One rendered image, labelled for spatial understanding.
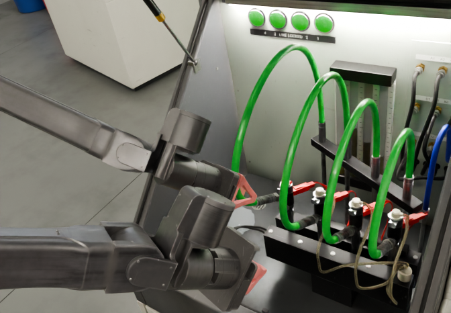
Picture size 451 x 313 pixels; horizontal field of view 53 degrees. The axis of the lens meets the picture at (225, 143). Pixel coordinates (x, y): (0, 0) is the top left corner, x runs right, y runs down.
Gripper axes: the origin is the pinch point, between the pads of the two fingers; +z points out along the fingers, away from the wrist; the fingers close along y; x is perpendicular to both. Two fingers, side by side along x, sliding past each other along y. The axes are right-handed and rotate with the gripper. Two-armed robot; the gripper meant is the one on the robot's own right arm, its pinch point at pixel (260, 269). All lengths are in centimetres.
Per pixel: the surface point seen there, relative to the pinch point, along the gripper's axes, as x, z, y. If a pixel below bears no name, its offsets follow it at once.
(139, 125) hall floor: 238, 155, -19
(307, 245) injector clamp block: 12.0, 34.9, -0.4
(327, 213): -0.8, 10.9, 11.3
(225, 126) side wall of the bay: 54, 39, 15
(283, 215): 6.6, 10.5, 7.2
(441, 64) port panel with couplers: 3, 35, 48
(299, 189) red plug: 16.9, 29.4, 10.7
